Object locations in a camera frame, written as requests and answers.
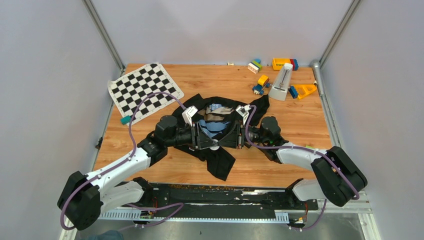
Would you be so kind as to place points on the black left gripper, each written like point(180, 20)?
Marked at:
point(195, 131)

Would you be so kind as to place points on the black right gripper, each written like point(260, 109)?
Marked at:
point(232, 139)

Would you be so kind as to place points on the black printed t-shirt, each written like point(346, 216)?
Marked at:
point(216, 116)

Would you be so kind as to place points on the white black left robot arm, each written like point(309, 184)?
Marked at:
point(86, 196)

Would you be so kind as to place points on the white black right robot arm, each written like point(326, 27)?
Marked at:
point(337, 178)

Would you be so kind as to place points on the yellow blue toy car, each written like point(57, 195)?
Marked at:
point(262, 84)

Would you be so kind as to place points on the white metronome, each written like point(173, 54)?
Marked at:
point(281, 84)

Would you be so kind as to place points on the white green toy bricks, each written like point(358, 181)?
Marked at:
point(255, 65)

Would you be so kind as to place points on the teal small block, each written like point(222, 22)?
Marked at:
point(125, 120)

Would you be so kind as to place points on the orange triangular toy piece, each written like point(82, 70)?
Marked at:
point(304, 90)

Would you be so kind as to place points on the yellow toy brick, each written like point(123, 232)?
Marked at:
point(278, 63)

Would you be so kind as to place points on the black white checkerboard mat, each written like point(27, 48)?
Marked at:
point(144, 91)

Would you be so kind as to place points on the red blue toy brick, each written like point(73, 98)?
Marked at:
point(295, 64)

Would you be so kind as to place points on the grey metal pipe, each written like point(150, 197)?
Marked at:
point(317, 71)

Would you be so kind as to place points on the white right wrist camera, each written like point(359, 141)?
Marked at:
point(243, 111)

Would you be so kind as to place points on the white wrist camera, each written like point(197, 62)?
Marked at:
point(188, 114)
point(243, 111)

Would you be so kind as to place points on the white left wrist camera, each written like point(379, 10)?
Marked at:
point(188, 114)

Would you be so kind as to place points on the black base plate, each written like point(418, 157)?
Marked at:
point(222, 202)

